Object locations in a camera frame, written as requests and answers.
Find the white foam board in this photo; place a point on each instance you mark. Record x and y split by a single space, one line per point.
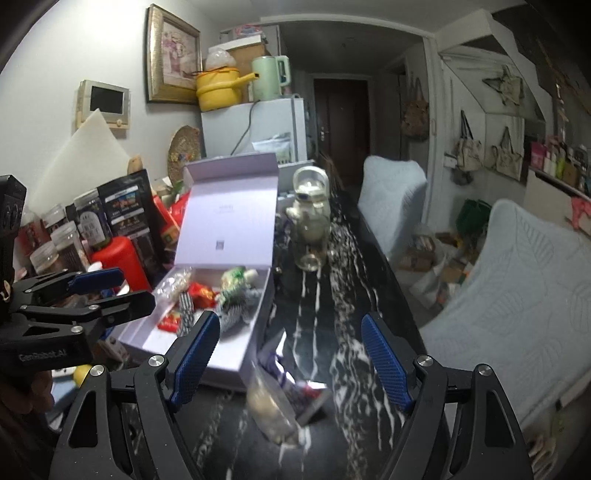
87 157

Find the brown cardboard box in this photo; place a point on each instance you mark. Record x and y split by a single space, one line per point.
251 57

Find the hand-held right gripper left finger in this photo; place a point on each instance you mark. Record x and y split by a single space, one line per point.
194 364

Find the pink white box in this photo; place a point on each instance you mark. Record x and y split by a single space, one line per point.
248 33

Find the clear plastic food bag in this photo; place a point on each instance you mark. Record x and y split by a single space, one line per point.
272 410

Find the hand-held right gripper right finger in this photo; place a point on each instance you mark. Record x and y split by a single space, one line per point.
385 364

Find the person's left hand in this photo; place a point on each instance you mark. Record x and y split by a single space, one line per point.
34 390

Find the brown tote bag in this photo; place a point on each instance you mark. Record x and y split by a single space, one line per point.
415 117

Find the white fridge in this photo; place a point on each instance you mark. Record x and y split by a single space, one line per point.
272 120

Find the glass cup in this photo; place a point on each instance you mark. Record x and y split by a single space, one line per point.
310 261

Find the black printed pouch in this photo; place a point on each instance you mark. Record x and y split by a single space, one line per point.
124 221

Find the glass teapot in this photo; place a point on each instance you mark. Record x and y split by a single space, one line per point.
308 207

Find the woven straw ornament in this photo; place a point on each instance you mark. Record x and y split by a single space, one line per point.
184 154

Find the wall intercom panel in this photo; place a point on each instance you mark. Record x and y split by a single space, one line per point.
104 104

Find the white plastic bag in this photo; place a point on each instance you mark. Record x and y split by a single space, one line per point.
219 59

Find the cream plush bunny with glasses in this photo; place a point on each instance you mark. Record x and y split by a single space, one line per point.
240 307

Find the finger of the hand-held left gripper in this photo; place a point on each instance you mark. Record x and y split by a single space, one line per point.
134 304
99 279

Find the yellow enamel pot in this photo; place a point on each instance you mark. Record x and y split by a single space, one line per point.
219 90

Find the lavender gift box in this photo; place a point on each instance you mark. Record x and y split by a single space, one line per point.
231 217

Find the clear plastic jar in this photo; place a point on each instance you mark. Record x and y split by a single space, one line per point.
45 259
27 233
69 247
55 216

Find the clear plastic snack bag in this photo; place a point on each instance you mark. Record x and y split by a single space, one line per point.
171 284

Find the black white striped cloth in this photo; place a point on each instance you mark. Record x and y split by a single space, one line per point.
187 314

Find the pile of cardboard boxes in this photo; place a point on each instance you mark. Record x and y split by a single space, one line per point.
438 267

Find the red carton with coloured panels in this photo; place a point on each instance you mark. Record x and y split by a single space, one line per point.
166 221

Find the white paper pouch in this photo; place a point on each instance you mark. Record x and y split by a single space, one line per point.
274 145

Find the green bag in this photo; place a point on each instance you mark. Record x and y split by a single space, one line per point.
474 214

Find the red canister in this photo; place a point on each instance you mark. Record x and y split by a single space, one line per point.
122 263

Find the cream tote bag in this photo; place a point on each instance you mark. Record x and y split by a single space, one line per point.
468 150
506 159

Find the pale green electric kettle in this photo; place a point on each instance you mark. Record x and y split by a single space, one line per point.
270 78

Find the row of small bottles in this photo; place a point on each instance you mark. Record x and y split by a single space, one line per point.
558 164

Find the small red snack packet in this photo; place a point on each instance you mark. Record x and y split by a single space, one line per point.
168 322

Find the framed picture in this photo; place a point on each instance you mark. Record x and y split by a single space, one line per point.
173 55

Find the dark brown door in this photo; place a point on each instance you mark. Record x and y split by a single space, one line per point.
341 129

